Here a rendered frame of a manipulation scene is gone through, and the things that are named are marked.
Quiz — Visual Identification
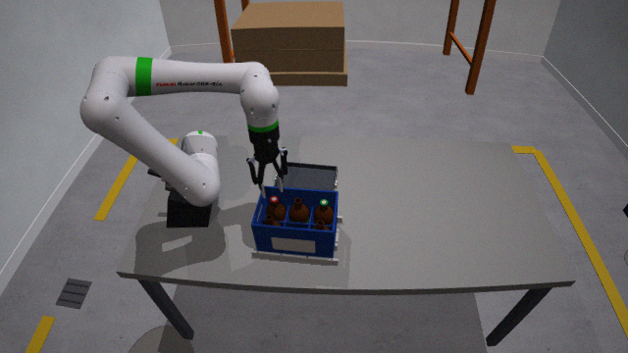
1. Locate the brown glass bottle with red label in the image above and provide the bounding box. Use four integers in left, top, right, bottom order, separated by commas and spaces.
266, 196, 287, 222

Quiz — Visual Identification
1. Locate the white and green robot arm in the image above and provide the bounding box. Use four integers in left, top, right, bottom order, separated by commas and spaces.
79, 56, 280, 207

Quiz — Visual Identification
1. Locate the brown bottle with blue label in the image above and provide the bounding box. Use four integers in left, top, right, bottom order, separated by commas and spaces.
314, 199, 334, 226

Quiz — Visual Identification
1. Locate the dark blue crate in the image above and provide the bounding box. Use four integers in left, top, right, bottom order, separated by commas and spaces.
251, 186, 339, 258

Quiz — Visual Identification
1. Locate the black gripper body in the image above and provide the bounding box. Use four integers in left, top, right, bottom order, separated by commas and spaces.
253, 141, 280, 165

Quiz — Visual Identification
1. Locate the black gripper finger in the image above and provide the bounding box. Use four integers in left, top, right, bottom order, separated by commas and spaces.
270, 147, 288, 192
246, 156, 267, 198

